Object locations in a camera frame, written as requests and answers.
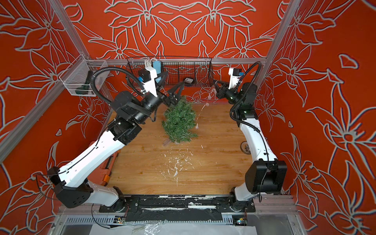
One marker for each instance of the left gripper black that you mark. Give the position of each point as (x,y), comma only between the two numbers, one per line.
(171,99)

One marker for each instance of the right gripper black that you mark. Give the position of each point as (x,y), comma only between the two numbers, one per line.
(223,93)

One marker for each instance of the small green christmas tree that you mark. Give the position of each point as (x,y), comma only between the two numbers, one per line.
(179,121)

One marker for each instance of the clear bulb string lights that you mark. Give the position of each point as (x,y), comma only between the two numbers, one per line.
(206,96)

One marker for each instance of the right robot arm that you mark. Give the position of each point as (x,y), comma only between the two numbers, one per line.
(266,174)

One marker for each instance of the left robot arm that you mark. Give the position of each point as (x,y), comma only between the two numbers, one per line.
(71,185)

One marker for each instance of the light blue box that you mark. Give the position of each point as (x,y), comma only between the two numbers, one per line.
(157,72)

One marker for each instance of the clear battery pack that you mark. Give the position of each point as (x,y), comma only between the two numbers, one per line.
(166,142)

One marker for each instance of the small round bowl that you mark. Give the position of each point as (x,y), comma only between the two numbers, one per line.
(245,148)

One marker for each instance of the dark green tool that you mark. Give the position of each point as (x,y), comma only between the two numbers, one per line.
(84,89)

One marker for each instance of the orange plastic tool case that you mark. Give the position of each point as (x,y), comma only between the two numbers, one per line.
(101,175)

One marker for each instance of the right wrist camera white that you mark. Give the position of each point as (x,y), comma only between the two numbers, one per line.
(235,75)

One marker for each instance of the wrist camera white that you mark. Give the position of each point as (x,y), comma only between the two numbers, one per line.
(149,74)
(235,75)

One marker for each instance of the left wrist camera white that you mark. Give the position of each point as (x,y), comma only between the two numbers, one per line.
(149,74)

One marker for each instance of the black wire wall basket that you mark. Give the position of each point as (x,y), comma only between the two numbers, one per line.
(177,68)

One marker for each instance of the clear plastic wall bin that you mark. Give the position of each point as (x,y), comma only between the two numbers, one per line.
(75,74)

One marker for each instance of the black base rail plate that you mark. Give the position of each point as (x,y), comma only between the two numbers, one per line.
(182,208)

